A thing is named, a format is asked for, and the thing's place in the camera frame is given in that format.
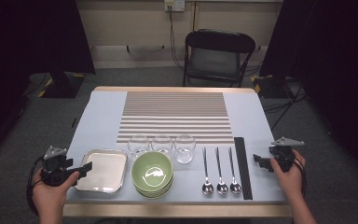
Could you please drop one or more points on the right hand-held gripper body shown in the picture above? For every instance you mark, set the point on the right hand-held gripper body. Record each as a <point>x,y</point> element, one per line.
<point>284,155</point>

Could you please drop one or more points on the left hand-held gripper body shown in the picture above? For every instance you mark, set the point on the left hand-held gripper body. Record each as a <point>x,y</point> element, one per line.
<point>54,168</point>

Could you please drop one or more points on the row of black chopsticks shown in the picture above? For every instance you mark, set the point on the row of black chopsticks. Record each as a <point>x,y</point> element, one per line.
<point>243,168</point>

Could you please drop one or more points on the white square plate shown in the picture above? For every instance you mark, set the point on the white square plate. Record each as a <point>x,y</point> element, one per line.
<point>105,168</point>

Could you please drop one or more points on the silver metal spoon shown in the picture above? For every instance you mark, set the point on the silver metal spoon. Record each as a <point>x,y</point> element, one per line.
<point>222,188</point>
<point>207,188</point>
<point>235,187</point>

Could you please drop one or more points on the person's right hand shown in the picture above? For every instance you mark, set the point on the person's right hand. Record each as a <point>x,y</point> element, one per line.
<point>292,183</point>

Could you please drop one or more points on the person's left hand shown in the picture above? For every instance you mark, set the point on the person's left hand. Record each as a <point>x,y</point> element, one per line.
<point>51,199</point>

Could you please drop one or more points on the small black floor object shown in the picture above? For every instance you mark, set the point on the small black floor object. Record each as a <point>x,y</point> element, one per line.
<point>74,122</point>

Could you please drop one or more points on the clear drinking glass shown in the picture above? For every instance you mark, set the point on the clear drinking glass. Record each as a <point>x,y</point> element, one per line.
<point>162,142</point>
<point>185,149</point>
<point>138,143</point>

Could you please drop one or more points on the black taped stand base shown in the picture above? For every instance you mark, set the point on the black taped stand base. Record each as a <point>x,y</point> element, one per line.
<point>273,88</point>
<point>62,87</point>

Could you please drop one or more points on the brown white striped placemat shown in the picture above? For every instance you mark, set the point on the brown white striped placemat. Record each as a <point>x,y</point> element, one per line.
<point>174,105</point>

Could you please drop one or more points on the dark curtain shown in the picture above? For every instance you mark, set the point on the dark curtain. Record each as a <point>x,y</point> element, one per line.
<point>338,46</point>
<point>28,31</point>

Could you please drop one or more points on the black folding chair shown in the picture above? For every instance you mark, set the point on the black folding chair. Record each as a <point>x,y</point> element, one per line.
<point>217,40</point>

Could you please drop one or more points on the white wall socket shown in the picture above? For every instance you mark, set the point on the white wall socket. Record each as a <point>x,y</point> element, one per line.
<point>174,4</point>

